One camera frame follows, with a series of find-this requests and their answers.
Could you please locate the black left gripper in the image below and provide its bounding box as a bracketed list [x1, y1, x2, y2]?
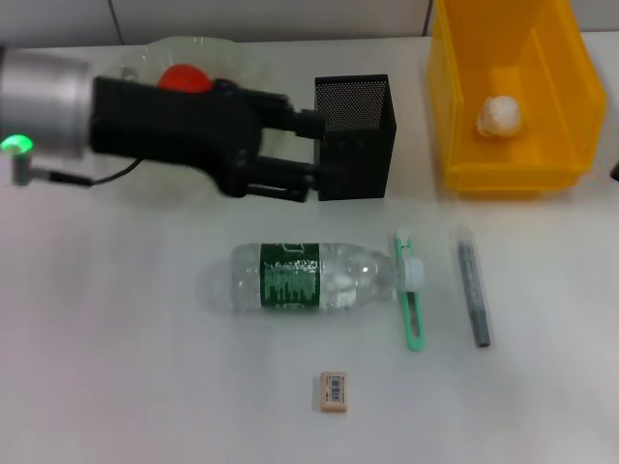
[91, 76, 326, 203]

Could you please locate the clear green-label water bottle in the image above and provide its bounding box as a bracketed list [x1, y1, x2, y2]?
[205, 240, 426, 315]

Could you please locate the red round object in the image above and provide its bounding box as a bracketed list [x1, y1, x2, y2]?
[155, 62, 214, 96]

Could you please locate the white paper ball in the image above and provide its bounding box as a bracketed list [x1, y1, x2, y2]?
[476, 95, 526, 138]

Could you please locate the black mesh pen holder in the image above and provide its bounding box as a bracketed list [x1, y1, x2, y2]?
[312, 73, 398, 202]

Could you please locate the grey pen in wrapper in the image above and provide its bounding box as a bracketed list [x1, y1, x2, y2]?
[449, 226, 495, 349]

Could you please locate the mint green utility knife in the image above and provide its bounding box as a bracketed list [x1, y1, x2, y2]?
[394, 229, 427, 353]

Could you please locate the beige eraser with barcode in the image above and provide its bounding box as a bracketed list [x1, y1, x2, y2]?
[319, 370, 349, 415]

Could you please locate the yellow plastic bin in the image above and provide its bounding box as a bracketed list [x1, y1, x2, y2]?
[425, 0, 608, 199]

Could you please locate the thin black cable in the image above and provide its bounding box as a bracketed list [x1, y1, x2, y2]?
[28, 159, 141, 188]

